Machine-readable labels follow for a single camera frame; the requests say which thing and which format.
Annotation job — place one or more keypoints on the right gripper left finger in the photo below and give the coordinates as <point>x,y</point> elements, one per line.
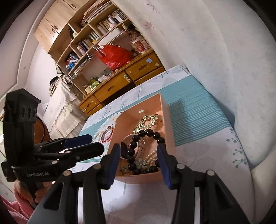
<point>99,177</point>

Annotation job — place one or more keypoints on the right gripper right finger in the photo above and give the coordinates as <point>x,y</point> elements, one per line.
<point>179,177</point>

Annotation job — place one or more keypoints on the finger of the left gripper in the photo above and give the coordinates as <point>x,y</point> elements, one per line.
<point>82,151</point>
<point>77,139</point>

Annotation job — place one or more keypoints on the person's left hand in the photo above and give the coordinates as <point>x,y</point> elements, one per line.
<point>21,191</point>

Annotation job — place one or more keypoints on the brown wooden door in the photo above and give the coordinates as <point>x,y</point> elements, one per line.
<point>41,131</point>

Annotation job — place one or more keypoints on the white lace covered furniture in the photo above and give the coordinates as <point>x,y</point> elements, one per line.
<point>63,117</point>

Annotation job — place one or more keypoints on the tree pattern bed sheet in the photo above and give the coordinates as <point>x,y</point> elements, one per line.
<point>204,140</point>

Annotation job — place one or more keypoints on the pink plastic tray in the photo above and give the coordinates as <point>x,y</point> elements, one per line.
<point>139,130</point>

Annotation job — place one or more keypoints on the red plastic bag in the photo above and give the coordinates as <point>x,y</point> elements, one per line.
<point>114,56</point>

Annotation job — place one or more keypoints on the wooden bookshelf hutch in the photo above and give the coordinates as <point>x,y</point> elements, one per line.
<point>70,31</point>

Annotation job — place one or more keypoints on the wooden desk with drawers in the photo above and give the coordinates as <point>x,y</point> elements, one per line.
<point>140,69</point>

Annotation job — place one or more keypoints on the red white patterned jar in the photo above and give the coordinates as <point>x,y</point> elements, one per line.
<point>140,45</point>

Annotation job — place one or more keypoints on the white storage box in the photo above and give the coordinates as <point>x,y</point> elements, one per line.
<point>111,36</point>

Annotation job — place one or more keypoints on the white curtain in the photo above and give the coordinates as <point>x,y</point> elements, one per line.
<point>228,48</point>

